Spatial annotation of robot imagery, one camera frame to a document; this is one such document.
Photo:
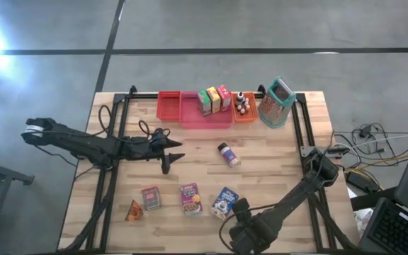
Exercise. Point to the small green carton box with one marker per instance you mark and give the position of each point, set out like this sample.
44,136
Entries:
204,104

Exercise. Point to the Raisin Bran cereal box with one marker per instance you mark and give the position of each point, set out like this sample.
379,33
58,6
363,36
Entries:
191,198

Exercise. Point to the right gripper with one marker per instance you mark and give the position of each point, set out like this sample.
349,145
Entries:
253,232

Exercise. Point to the red patterned tin box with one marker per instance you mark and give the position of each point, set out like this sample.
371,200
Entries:
151,198

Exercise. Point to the orange triangular snack bag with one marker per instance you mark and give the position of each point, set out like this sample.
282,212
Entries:
134,212

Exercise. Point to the spice jar purple label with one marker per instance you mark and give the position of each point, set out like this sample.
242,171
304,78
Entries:
229,156

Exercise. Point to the small red cereal box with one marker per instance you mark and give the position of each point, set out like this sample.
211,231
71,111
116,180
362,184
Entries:
225,100

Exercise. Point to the black aluminium rig frame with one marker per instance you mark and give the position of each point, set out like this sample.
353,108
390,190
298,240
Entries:
138,96

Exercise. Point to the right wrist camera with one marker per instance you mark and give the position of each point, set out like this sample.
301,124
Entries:
241,209

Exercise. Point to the Frosted Flakes cereal box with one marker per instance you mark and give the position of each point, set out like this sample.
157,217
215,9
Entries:
221,205

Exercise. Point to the pink plastic tray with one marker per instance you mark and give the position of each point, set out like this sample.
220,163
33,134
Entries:
191,113

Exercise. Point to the large black dropper bottle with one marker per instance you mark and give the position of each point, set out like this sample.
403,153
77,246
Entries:
240,97

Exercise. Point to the small orange plastic basket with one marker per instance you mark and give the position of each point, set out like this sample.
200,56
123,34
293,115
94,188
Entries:
251,118

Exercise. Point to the black power brick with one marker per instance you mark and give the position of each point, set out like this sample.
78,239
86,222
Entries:
360,181

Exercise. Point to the black keyboard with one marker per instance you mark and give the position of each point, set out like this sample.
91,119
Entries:
402,237

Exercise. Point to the grey metal mounting plate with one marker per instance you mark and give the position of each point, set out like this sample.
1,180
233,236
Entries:
305,150

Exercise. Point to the white crumpled bag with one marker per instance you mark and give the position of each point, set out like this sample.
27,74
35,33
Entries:
363,221

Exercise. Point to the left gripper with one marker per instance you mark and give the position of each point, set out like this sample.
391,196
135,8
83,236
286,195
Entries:
147,148

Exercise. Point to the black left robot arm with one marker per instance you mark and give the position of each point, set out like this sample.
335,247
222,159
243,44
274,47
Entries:
83,143

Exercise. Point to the small red plastic basket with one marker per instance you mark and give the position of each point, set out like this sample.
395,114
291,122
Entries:
168,106

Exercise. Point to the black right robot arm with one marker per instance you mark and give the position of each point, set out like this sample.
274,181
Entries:
296,193

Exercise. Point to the steel box grater teal trim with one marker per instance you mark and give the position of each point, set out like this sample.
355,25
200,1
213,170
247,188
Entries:
273,113

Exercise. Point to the small yellow carton box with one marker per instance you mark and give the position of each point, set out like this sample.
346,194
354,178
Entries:
214,102

